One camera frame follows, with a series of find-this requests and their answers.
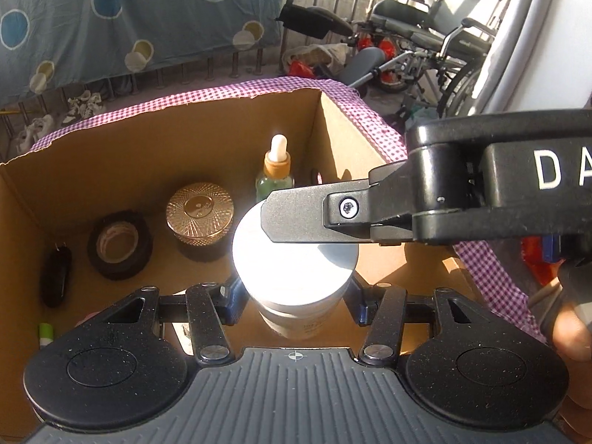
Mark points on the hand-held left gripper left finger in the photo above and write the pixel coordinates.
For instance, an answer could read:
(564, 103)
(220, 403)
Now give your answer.
(235, 305)

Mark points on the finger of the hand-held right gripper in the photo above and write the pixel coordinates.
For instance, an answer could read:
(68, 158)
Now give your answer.
(296, 215)

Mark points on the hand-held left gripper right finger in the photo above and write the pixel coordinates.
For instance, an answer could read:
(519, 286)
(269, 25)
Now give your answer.
(363, 312)

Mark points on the green dropper bottle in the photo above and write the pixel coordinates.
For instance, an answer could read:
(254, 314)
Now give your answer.
(276, 166)

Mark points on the white pill bottle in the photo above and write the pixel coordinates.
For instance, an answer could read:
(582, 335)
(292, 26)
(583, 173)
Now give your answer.
(296, 286)

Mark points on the white charger plug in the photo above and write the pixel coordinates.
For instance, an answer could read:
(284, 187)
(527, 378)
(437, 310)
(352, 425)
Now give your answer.
(178, 337)

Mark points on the black jar with gold lid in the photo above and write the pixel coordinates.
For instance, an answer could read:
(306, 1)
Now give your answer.
(199, 212)

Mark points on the black tape roll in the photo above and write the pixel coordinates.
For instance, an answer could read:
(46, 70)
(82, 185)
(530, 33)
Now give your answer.
(99, 259)

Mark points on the pink plastic lid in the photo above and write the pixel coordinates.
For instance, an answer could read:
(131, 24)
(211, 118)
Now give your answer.
(88, 320)

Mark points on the brown cardboard box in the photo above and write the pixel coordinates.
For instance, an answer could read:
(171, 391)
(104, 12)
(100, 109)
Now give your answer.
(138, 148)

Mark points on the small black key fob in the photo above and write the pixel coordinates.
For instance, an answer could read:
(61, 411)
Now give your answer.
(55, 277)

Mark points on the person's right hand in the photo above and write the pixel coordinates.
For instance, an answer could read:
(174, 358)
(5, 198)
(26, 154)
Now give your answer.
(573, 335)

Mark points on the purple checkered tablecloth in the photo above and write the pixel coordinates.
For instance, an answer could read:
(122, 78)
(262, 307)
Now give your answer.
(379, 120)

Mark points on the beige cloth bag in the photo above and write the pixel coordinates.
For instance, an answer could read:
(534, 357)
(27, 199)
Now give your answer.
(323, 55)

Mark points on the wheelchair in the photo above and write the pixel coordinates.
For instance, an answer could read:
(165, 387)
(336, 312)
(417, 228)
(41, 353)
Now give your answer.
(416, 23)

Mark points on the black cushion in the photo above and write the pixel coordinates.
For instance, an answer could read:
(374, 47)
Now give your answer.
(314, 21)

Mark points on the white shoe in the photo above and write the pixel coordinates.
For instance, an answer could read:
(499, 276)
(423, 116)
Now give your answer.
(74, 113)
(44, 125)
(27, 141)
(90, 101)

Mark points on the blue sheet with circles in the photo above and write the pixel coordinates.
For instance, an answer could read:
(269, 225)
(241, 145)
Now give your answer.
(138, 18)

